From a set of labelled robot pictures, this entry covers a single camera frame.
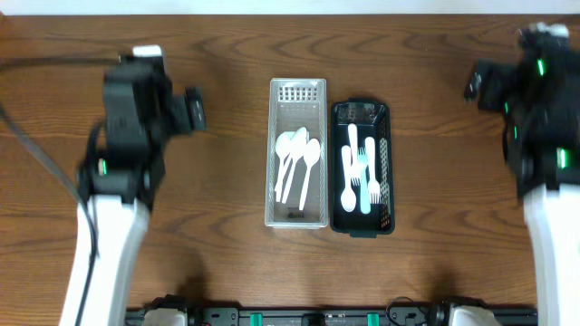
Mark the white plastic spoon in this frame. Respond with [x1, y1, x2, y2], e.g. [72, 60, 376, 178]
[282, 129, 308, 204]
[275, 127, 309, 195]
[275, 131, 295, 202]
[299, 139, 321, 211]

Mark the light blue plastic fork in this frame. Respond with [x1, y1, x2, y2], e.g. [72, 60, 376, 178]
[358, 148, 371, 215]

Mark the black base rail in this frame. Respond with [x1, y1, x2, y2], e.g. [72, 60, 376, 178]
[122, 295, 538, 326]

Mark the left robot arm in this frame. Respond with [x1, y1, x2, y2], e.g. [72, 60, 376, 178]
[60, 44, 207, 325]

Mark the white plastic fork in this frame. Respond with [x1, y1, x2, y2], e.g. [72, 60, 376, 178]
[347, 123, 360, 186]
[364, 137, 381, 205]

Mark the clear perforated plastic basket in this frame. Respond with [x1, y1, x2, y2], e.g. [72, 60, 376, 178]
[265, 78, 328, 229]

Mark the black perforated plastic basket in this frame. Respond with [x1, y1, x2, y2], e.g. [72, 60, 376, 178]
[329, 98, 395, 238]

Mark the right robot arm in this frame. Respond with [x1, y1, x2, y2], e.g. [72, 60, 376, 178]
[463, 22, 579, 325]

